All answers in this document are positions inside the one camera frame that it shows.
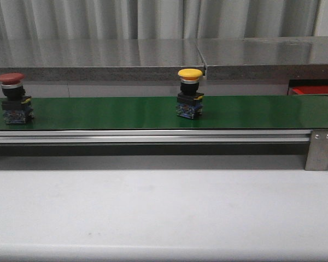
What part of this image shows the right grey stone slab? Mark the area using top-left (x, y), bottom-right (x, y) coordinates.
top-left (197, 37), bottom-right (328, 81)

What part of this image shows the red mushroom push button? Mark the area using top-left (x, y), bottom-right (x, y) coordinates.
top-left (0, 73), bottom-right (34, 124)

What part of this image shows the aluminium conveyor side rail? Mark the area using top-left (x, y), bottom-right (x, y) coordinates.
top-left (0, 129), bottom-right (312, 144)

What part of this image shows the grey stone slab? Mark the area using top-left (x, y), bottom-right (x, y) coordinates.
top-left (197, 37), bottom-right (328, 81)
top-left (0, 39), bottom-right (205, 82)

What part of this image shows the yellow mushroom push button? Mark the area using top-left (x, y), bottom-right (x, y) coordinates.
top-left (176, 68), bottom-right (204, 120)

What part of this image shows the grey pleated curtain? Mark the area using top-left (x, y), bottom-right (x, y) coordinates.
top-left (0, 1), bottom-right (320, 40)

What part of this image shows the left grey stone slab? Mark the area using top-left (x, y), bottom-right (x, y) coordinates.
top-left (0, 39), bottom-right (205, 82)

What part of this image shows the steel conveyor support bracket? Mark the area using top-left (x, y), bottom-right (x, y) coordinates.
top-left (304, 129), bottom-right (328, 171)

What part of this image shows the green conveyor belt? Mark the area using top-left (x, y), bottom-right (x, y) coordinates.
top-left (0, 95), bottom-right (328, 130)

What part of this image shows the red plastic bin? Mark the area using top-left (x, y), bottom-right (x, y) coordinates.
top-left (289, 85), bottom-right (328, 95)

